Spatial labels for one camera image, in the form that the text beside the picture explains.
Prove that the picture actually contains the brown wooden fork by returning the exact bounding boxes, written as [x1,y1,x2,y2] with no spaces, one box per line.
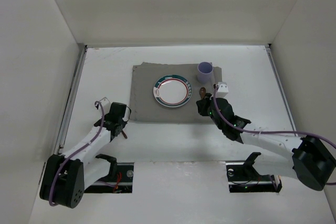
[121,130,128,139]

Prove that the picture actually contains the brown wooden spoon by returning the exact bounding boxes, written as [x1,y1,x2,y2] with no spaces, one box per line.
[199,87,212,100]

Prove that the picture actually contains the grey cloth placemat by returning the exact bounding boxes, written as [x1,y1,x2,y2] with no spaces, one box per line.
[130,62,213,124]

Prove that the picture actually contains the white plate green red rim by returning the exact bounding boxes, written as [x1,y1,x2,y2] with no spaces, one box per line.
[153,74,193,108]

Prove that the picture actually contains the lavender plastic cup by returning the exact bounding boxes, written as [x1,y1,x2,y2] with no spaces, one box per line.
[197,62,214,83]

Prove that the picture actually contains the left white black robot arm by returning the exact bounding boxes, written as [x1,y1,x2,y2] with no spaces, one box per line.
[39,101,134,208]

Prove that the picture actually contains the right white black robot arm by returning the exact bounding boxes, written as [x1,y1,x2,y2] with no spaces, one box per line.
[196,93,335,191]

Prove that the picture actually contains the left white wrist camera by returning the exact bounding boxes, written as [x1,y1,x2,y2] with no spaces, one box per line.
[94,97,111,111]

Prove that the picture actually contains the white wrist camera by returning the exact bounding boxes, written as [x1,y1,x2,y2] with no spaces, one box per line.
[94,97,111,111]
[214,82,229,98]

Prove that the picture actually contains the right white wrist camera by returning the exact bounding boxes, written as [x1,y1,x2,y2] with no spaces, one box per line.
[214,82,229,98]

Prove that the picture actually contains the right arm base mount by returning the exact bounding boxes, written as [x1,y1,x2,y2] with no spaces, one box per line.
[226,161,282,193]

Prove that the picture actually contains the left metal table rail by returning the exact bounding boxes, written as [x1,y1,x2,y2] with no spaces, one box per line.
[52,43,87,154]

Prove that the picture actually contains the metal table rail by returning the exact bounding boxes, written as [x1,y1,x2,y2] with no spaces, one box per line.
[52,43,87,154]
[265,44,296,130]

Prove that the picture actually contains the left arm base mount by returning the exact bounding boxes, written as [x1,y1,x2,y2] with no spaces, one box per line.
[85,163,134,194]

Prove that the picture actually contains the right metal table rail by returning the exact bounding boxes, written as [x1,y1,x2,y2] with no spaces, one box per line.
[265,44,296,130]

